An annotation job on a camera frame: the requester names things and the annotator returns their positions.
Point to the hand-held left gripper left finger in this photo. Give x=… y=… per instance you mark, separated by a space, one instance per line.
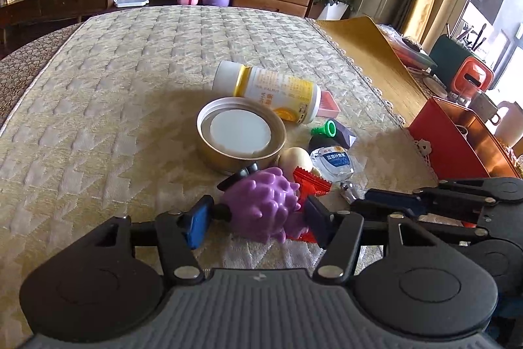
x=198 y=224

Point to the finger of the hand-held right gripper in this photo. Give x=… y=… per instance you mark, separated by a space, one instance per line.
x=367 y=211
x=392 y=201

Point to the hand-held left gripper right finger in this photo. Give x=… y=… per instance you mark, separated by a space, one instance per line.
x=316 y=222

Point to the red snack packet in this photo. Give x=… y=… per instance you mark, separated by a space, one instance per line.
x=313 y=183

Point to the purple spiky massage roller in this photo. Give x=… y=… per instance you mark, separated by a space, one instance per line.
x=257 y=202

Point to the cream egg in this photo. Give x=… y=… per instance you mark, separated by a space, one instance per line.
x=296 y=161

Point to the red tin box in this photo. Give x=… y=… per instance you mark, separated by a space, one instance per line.
x=445 y=140

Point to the round gold tin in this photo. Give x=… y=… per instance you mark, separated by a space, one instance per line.
x=241 y=130

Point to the small metal object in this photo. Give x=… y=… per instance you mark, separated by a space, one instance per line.
x=352 y=193

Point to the small black object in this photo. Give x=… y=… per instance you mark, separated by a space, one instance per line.
x=342 y=134

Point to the small green funnel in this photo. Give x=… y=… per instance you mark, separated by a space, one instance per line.
x=325 y=127

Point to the pink ribbed tray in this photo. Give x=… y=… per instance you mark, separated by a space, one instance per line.
x=329 y=105

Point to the cream dish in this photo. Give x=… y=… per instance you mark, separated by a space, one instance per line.
x=435 y=85

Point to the white lidded mug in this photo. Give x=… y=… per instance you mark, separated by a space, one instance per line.
x=510 y=124

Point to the green cup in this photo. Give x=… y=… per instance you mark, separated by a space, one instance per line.
x=484 y=105

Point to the white bottle yellow label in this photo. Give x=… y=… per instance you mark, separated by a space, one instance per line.
x=265 y=89

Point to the yellow mat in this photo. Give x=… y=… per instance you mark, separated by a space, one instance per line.
x=367 y=58

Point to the orange box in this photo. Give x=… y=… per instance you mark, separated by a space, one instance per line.
x=474 y=77

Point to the beige quilted tablecloth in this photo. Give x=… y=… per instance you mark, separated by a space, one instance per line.
x=102 y=107

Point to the stack of folders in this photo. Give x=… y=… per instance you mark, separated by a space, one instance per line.
x=408 y=50

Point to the green box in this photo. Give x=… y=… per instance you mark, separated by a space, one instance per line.
x=445 y=58

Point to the wooden drawer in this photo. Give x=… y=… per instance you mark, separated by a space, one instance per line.
x=269 y=4

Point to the brown patterned cloth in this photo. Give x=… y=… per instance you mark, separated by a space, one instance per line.
x=24 y=67

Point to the wooden cabinet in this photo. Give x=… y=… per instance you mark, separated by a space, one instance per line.
x=53 y=3

